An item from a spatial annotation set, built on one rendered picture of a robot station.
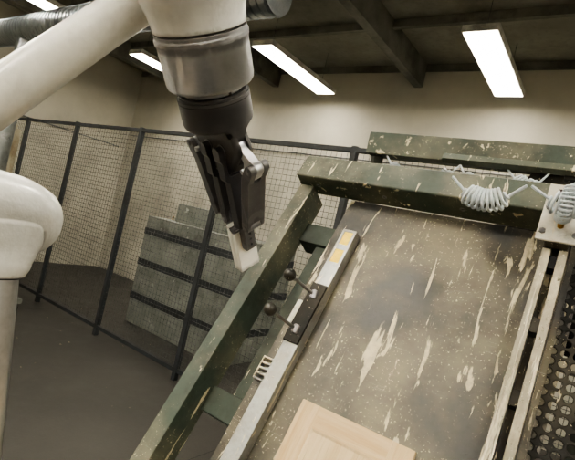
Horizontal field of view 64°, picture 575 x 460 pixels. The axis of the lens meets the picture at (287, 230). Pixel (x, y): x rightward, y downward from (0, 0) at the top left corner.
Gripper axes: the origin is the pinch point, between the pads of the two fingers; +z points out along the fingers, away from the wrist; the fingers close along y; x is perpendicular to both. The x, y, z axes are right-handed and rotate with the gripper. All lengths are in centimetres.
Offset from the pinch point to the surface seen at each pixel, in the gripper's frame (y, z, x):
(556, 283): -17, 48, -75
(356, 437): 1, 73, -21
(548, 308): -19, 50, -68
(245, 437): 23, 77, -3
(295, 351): 28, 69, -26
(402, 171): 38, 40, -86
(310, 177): 67, 46, -72
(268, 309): 36, 57, -25
